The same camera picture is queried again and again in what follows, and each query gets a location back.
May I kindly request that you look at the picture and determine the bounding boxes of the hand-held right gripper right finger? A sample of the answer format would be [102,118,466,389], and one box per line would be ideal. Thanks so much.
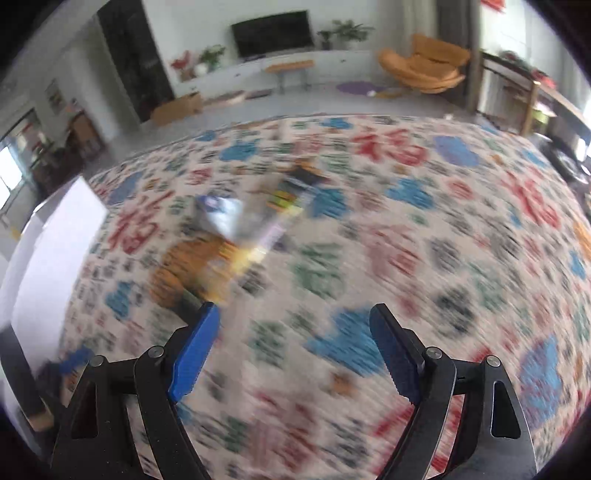
[369,303,539,480]

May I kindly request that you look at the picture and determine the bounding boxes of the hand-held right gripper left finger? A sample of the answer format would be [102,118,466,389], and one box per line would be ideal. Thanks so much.
[51,302,221,480]

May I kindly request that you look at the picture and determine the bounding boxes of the clear long snack packet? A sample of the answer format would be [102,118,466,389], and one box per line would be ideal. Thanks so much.
[208,217,291,296]

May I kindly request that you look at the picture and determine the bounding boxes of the white cardboard box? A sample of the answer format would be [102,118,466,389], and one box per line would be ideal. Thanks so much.
[0,175,109,370]

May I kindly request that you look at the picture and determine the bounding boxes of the printed woven blanket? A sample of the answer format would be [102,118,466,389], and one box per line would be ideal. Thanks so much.
[41,113,591,480]

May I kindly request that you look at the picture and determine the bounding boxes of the silver triangular snack packet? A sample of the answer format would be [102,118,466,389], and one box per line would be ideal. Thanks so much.
[194,194,252,243]

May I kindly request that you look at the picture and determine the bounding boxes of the colourful box with black top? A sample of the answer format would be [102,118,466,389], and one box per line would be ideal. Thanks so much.
[268,164,331,215]

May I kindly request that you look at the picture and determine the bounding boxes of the brown wooden side cabinet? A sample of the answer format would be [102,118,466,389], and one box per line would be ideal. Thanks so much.
[65,113,105,160]

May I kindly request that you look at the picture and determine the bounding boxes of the purple floor mat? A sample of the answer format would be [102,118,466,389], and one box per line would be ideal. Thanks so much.
[336,80,407,99]

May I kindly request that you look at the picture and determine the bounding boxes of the orange lounge chair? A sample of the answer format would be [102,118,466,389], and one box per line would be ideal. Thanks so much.
[379,34,472,95]

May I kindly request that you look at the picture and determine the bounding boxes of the red flower arrangement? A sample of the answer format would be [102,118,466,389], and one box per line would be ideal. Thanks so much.
[171,51,195,81]

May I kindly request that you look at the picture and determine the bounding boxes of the white tv cabinet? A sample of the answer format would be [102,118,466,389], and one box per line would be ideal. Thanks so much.
[178,48,389,95]

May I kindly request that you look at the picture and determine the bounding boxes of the tall black cabinet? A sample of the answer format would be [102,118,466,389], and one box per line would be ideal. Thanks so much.
[97,0,176,123]

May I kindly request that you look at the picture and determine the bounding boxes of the bushy green potted plant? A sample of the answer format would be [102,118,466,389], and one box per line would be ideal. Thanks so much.
[198,45,227,72]

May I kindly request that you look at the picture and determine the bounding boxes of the wooden desk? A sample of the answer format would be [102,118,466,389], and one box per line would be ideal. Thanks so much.
[480,51,591,139]

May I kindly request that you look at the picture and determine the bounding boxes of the wooden stool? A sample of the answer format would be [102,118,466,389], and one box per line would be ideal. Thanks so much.
[265,59,315,93]

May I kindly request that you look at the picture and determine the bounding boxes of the large leafy potted plant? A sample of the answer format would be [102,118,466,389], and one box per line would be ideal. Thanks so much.
[332,19,375,51]

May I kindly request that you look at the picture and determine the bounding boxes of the black television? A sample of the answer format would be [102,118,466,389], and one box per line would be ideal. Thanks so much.
[231,10,315,60]

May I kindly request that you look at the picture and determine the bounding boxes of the grey curtain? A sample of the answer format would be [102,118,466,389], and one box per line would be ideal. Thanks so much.
[436,0,481,112]

